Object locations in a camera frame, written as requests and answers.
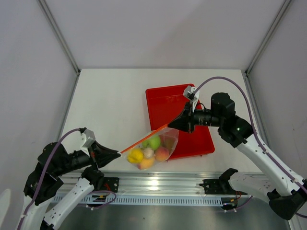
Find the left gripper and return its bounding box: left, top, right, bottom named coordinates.
left=55, top=139, right=121, bottom=175

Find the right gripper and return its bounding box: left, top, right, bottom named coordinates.
left=168, top=100, right=223, bottom=134

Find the brown kiwi fruit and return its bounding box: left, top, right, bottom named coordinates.
left=164, top=136, right=176, bottom=152

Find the yellow bumpy gourd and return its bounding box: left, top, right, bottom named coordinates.
left=127, top=148, right=144, bottom=163

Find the green apple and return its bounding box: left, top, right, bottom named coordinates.
left=142, top=136, right=161, bottom=150

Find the clear zip top bag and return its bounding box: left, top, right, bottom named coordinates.
left=120, top=125, right=179, bottom=171

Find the pink peach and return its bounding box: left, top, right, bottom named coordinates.
left=154, top=146, right=170, bottom=162

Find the orange fruit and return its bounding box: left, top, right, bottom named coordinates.
left=138, top=157, right=155, bottom=170

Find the beige garlic bulb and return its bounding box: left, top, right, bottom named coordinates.
left=143, top=147, right=154, bottom=159

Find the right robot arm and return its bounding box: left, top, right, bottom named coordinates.
left=168, top=92, right=307, bottom=220

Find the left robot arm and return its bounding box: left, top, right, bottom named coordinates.
left=16, top=142, right=121, bottom=230

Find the red plastic tray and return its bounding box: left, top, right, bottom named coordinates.
left=145, top=83, right=215, bottom=160

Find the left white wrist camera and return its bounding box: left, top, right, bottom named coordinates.
left=80, top=129, right=95, bottom=156

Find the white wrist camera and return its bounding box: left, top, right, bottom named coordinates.
left=183, top=85, right=200, bottom=112
left=80, top=129, right=95, bottom=156

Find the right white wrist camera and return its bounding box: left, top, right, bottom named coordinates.
left=183, top=85, right=200, bottom=112

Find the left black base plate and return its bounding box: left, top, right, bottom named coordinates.
left=103, top=177, right=119, bottom=193

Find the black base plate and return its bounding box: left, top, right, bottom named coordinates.
left=103, top=177, right=119, bottom=193
left=199, top=179, right=239, bottom=195

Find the aluminium mounting rail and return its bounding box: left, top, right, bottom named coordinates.
left=32, top=171, right=294, bottom=198

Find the slotted cable duct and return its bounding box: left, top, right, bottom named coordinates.
left=42, top=194, right=224, bottom=207

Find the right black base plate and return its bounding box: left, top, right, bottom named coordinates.
left=199, top=179, right=239, bottom=195

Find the left aluminium frame post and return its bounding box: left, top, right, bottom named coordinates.
left=36, top=0, right=81, bottom=76

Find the aluminium frame post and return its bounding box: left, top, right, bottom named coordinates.
left=245, top=0, right=294, bottom=77
left=36, top=0, right=81, bottom=76

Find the right aluminium frame post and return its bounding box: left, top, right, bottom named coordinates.
left=245, top=0, right=294, bottom=77

